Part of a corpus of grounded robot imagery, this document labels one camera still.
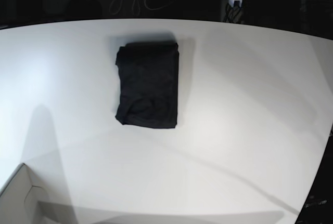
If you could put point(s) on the black t-shirt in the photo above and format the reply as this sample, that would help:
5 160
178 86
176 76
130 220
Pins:
148 73

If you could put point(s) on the white cardboard box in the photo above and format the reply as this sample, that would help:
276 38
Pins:
18 201

